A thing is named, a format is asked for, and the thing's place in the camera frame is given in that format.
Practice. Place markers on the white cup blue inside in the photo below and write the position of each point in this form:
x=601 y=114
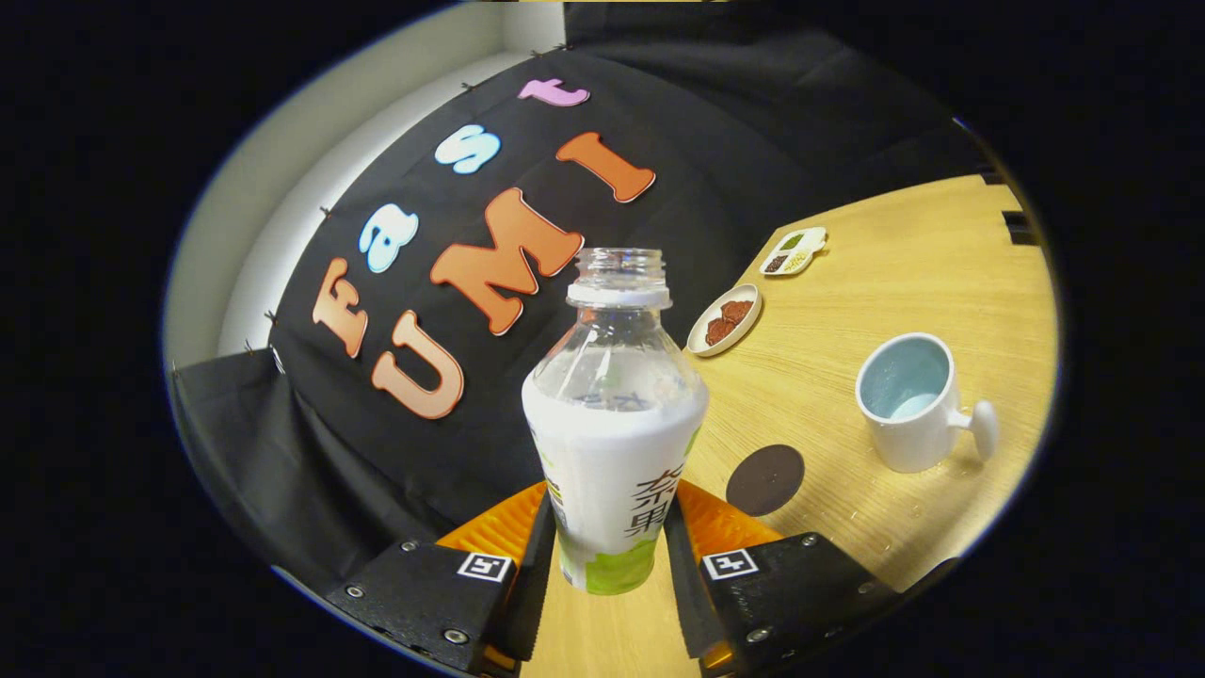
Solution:
x=908 y=438

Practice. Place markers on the red brown food piece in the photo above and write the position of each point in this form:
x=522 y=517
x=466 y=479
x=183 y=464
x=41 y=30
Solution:
x=720 y=331
x=737 y=311

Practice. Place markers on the clear juice bottle white label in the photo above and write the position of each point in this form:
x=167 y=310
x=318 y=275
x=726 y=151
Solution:
x=602 y=461

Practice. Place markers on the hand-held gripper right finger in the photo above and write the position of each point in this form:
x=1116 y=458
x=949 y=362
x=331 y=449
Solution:
x=682 y=593

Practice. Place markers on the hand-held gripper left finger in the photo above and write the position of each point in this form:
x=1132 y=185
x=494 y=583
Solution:
x=538 y=574

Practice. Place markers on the wooden table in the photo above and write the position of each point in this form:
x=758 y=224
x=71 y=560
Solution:
x=894 y=273

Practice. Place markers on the dark brown round coaster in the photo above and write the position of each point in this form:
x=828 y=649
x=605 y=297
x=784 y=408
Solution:
x=764 y=480

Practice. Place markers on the white divided condiment dish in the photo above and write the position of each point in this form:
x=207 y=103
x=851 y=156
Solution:
x=793 y=252

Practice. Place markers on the round white plate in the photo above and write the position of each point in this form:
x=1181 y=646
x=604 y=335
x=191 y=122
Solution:
x=701 y=341

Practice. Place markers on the black backdrop cloth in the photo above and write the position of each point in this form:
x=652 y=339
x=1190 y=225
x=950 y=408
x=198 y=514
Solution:
x=715 y=141

